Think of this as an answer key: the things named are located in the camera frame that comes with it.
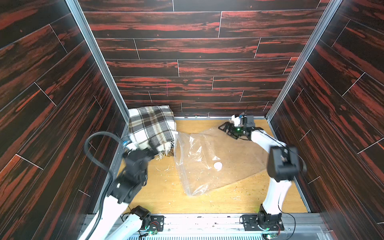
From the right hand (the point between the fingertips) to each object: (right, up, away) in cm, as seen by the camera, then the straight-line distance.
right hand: (225, 129), depth 99 cm
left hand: (-44, -8, -29) cm, 54 cm away
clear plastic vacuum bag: (-11, -21, -1) cm, 23 cm away
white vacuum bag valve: (-6, -24, -5) cm, 25 cm away
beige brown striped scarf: (-47, +1, -5) cm, 48 cm away
